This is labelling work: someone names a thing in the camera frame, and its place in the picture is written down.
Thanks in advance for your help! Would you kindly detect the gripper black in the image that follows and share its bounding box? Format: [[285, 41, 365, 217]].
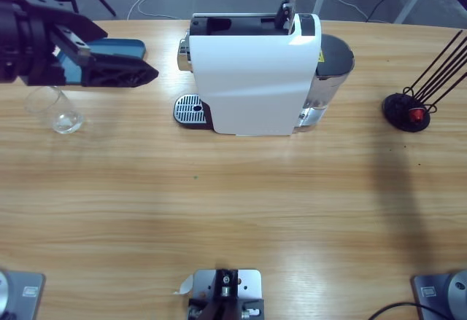
[[0, 0, 160, 88]]

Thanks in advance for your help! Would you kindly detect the clear drinking glass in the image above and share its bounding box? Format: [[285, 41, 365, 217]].
[[24, 85, 85, 135]]

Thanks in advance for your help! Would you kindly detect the white capsule coffee machine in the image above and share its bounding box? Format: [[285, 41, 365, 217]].
[[177, 12, 324, 138]]

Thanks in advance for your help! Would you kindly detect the red coffee capsule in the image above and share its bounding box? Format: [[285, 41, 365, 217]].
[[407, 107, 426, 124]]

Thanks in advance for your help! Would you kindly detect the blue plastic tray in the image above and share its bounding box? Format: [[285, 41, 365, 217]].
[[54, 38, 147, 84]]

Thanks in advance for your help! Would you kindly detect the black drip tray steel grille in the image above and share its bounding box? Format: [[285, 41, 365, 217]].
[[173, 93, 215, 131]]

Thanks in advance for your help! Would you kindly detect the clear water tank black lid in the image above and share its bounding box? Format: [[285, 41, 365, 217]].
[[293, 34, 355, 133]]

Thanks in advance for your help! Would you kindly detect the white paper tag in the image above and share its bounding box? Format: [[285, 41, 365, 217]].
[[172, 274, 196, 296]]

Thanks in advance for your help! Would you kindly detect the black capsule holder with rods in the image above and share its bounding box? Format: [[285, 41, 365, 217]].
[[382, 30, 467, 134]]

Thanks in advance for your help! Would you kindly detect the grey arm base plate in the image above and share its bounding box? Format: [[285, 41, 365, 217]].
[[0, 268, 47, 320], [412, 269, 467, 320]]

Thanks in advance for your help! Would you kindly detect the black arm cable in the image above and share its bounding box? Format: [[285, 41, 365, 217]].
[[366, 300, 446, 320]]

